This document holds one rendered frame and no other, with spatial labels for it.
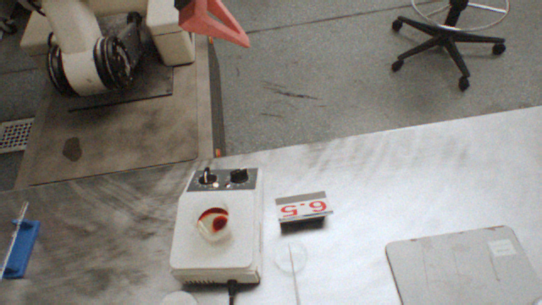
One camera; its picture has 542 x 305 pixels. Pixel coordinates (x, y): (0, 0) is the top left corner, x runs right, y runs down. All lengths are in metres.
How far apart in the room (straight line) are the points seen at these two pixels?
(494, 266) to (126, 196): 0.63
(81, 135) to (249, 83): 0.85
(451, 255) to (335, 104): 1.22
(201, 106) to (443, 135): 0.85
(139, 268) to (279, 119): 1.18
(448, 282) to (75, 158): 1.16
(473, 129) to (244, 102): 1.22
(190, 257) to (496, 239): 0.47
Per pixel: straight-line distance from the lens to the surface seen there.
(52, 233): 0.78
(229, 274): 0.55
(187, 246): 0.55
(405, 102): 1.82
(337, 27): 2.17
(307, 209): 0.61
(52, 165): 1.42
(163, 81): 1.46
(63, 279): 0.73
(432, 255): 0.64
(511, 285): 0.66
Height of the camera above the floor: 1.34
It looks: 56 degrees down
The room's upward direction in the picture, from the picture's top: 11 degrees counter-clockwise
